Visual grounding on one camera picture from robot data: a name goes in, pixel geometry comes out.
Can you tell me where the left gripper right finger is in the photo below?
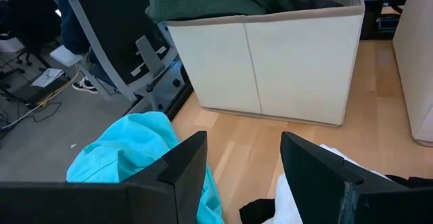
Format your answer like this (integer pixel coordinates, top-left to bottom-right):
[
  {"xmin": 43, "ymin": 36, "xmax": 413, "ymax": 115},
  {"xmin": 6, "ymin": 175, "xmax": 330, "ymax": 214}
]
[{"xmin": 279, "ymin": 131, "xmax": 433, "ymax": 224}]

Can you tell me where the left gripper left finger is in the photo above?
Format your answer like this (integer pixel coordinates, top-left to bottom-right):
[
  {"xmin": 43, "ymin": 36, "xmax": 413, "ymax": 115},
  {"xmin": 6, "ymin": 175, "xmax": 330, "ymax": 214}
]
[{"xmin": 0, "ymin": 131, "xmax": 208, "ymax": 224}]

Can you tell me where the white button shirt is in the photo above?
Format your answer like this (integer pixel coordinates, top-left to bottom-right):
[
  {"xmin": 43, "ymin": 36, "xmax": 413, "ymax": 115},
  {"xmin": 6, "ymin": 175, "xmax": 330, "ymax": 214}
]
[{"xmin": 262, "ymin": 143, "xmax": 395, "ymax": 224}]

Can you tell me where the teal garment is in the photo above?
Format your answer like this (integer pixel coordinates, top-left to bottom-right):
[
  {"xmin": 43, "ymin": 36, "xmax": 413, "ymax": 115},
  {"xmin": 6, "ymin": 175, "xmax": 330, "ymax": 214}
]
[{"xmin": 66, "ymin": 111, "xmax": 226, "ymax": 224}]

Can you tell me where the dark grey garment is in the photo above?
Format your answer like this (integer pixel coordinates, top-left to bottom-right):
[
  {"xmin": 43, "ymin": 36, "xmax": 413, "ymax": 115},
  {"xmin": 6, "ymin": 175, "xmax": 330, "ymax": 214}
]
[{"xmin": 292, "ymin": 0, "xmax": 344, "ymax": 11}]

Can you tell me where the white paper box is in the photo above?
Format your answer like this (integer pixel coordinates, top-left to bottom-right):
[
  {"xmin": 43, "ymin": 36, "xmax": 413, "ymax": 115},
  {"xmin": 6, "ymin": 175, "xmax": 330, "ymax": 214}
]
[{"xmin": 30, "ymin": 68, "xmax": 65, "ymax": 88}]

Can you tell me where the grey black office chair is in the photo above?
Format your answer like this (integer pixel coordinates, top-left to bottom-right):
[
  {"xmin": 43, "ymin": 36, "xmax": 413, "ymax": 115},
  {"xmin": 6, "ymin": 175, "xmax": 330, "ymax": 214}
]
[{"xmin": 66, "ymin": 0, "xmax": 192, "ymax": 113}]

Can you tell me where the person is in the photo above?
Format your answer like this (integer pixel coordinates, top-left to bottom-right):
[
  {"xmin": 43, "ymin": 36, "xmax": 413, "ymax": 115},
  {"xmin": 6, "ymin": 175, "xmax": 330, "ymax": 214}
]
[{"xmin": 55, "ymin": 0, "xmax": 118, "ymax": 95}]

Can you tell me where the yellow floor cable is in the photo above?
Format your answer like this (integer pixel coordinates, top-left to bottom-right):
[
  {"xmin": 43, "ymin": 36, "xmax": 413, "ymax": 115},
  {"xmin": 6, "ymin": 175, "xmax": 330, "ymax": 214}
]
[{"xmin": 0, "ymin": 68, "xmax": 82, "ymax": 130}]

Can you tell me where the black table frame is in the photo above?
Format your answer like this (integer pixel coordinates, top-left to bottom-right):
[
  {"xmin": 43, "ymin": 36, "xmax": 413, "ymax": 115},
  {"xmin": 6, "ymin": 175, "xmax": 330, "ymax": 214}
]
[{"xmin": 130, "ymin": 81, "xmax": 194, "ymax": 120}]

